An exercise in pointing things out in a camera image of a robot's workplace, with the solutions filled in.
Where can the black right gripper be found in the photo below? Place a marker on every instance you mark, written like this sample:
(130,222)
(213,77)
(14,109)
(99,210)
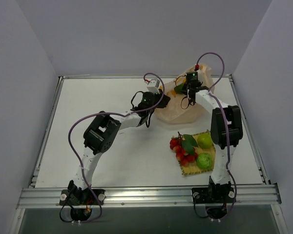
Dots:
(185,88)

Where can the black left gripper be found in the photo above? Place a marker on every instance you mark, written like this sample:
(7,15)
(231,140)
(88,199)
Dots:
(162,101)

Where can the translucent peach plastic bag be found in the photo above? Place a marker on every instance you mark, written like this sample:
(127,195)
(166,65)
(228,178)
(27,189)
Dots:
(178,111)

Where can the red fake cherry bunch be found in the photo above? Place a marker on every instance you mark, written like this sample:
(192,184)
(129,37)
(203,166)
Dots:
(184,146)

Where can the green fake pear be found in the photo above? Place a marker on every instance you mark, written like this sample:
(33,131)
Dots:
(204,141)

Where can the round green fake guava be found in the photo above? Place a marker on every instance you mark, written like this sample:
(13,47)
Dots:
(204,161)

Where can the green orange fake mango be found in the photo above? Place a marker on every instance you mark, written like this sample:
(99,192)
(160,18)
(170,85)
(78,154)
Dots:
(181,89)

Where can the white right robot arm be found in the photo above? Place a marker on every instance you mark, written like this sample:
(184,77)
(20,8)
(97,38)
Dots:
(226,125)

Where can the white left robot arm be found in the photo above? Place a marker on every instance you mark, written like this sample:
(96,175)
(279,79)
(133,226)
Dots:
(100,134)

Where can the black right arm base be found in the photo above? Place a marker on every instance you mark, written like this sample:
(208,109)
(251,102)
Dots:
(217,205)

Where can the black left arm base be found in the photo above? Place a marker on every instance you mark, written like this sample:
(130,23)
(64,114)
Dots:
(81,206)

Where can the woven bamboo mat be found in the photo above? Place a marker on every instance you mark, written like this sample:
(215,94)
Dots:
(193,169)

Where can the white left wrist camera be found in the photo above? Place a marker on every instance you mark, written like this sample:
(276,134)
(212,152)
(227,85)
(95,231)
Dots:
(153,86)

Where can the aluminium front frame rail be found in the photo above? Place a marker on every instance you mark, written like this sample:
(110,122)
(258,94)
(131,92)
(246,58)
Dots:
(114,197)

